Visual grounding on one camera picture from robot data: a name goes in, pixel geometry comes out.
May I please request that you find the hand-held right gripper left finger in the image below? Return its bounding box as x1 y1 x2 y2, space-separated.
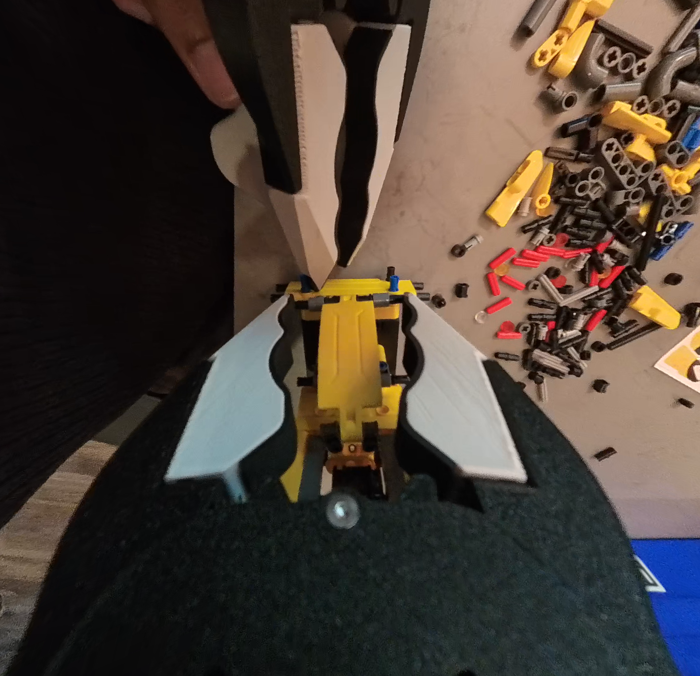
164 295 307 505

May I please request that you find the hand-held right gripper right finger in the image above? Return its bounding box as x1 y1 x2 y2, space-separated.
395 292 529 485

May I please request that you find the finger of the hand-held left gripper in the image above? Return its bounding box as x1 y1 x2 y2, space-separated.
268 23 352 277
335 23 412 268

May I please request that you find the yellow toy brick model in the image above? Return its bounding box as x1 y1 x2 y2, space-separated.
271 266 433 504

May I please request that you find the person's left hand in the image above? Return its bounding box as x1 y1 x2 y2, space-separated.
104 0 242 111

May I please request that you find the large yellow curved panel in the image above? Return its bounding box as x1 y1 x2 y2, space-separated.
485 150 544 228

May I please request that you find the dark grey toy tube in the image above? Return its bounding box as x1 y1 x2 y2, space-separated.
518 0 563 38

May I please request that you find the small yellow curved piece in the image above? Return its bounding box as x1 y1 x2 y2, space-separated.
533 162 555 218

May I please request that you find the dark cloth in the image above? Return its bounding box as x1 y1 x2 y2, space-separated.
0 0 237 529

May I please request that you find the yellow wedge panel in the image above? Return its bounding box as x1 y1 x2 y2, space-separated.
628 286 682 330

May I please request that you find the pile of toy brick pieces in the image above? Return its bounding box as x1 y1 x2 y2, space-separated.
486 0 700 400

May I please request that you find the printed instruction sheet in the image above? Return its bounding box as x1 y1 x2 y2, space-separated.
654 326 700 396

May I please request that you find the blue box with white tag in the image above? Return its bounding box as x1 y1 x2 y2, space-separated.
629 538 700 676

